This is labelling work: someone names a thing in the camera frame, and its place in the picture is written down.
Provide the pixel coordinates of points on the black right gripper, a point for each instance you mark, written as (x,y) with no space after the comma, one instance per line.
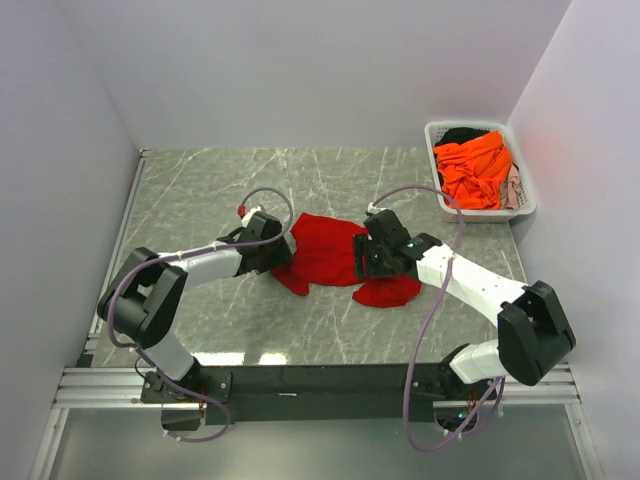
(363,244)

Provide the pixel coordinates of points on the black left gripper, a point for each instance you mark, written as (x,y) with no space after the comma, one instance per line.
(281,256)

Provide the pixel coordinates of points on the red t shirt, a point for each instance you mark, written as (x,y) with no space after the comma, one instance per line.
(324,256)

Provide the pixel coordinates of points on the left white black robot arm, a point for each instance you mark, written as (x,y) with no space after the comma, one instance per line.
(147,289)

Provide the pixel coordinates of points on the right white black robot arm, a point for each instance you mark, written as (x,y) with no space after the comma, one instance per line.
(533,332)

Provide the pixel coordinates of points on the orange t shirt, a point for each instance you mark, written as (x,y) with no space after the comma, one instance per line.
(471,173)

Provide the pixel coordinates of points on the white plastic laundry basket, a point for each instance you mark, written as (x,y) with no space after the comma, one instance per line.
(527,203)

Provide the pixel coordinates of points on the black garment in basket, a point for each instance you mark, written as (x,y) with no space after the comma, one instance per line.
(460,135)

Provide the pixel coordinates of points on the pink garment in basket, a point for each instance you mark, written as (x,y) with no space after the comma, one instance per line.
(510,189)

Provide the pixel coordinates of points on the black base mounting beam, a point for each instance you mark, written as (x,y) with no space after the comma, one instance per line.
(232,394)

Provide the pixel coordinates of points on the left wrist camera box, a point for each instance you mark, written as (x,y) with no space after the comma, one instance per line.
(246,213)

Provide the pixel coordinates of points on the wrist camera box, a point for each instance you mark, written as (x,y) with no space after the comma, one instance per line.
(373,209)
(246,213)

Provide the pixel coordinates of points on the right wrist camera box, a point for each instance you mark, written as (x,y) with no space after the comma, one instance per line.
(373,209)

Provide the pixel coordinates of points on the aluminium front frame rail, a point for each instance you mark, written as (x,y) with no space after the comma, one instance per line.
(111,388)

